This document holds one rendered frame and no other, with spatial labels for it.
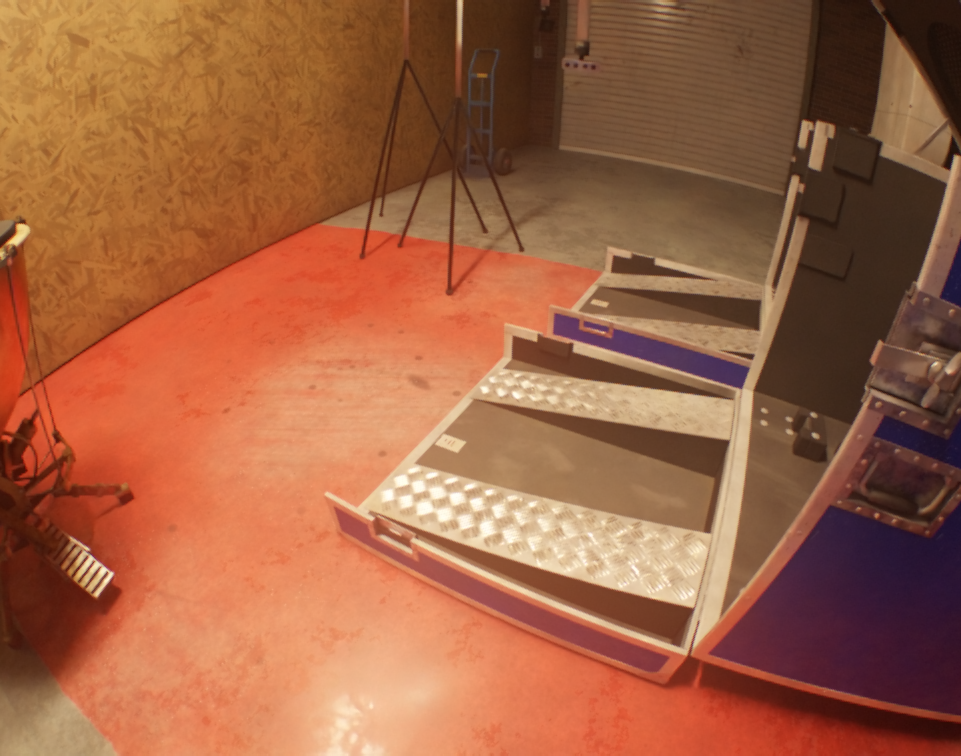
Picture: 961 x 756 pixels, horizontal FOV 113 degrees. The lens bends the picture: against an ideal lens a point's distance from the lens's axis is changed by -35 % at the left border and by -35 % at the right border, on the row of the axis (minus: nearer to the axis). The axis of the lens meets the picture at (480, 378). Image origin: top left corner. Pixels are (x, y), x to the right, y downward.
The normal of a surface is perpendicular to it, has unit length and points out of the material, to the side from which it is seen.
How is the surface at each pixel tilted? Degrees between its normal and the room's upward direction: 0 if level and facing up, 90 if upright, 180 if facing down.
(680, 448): 90
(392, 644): 0
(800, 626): 90
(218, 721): 0
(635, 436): 90
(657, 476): 2
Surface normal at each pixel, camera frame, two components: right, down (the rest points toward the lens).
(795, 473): 0.02, -0.81
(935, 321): -0.49, 0.50
